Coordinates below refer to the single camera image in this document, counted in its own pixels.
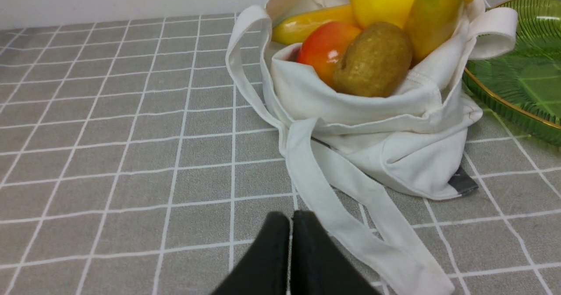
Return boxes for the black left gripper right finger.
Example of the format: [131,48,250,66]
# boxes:
[290,210,380,295]

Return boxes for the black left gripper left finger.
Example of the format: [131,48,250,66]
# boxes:
[212,211,290,295]

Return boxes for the yellow banana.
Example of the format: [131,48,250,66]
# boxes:
[272,4,359,45]

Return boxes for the white cloth tote bag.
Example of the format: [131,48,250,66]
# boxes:
[226,0,518,295]

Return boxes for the brown kiwi fruit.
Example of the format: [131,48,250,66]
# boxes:
[331,21,413,98]

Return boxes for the red orange peach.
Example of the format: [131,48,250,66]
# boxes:
[296,21,362,87]

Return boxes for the green glass plate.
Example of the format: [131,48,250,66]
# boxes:
[463,0,561,147]

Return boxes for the green yellow mango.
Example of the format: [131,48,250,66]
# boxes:
[404,0,464,67]

